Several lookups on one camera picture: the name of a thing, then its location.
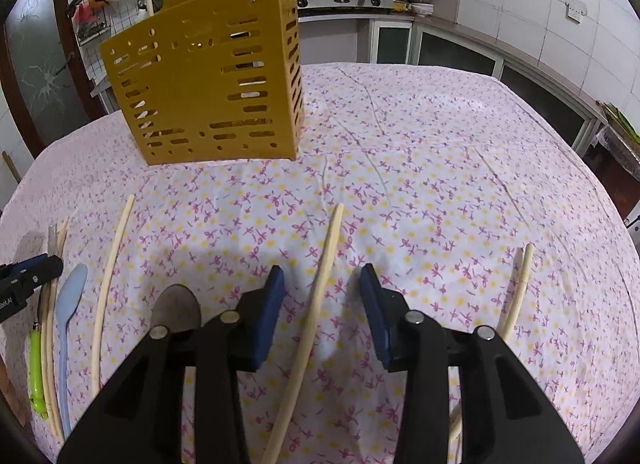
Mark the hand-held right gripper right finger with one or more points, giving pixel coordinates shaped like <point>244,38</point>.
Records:
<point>375,314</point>

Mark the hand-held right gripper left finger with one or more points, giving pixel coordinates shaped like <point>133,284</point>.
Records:
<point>265,314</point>

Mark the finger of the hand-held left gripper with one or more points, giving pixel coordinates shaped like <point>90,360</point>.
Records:
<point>40,269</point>

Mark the light blue plastic spoon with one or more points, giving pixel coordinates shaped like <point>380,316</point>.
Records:
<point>72,289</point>

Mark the metal spoon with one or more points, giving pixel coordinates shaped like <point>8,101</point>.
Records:
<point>175,306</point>

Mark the yellow perforated utensil holder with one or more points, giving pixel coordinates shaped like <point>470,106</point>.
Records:
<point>200,79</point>

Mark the frosted glass door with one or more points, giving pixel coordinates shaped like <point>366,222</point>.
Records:
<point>35,69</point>

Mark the kitchen counter cabinets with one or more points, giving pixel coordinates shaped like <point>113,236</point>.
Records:
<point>450,51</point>

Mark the yellow and red cloth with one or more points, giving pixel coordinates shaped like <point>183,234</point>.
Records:
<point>90,0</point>

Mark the bin with plastic bag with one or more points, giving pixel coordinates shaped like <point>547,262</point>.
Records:
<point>615,169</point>

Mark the stack of white bowls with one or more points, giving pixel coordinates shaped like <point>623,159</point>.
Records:
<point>422,9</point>

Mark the green vegetables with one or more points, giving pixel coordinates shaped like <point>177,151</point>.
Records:
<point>625,124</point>

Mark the white wall socket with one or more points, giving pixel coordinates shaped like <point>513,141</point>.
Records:
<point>575,6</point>

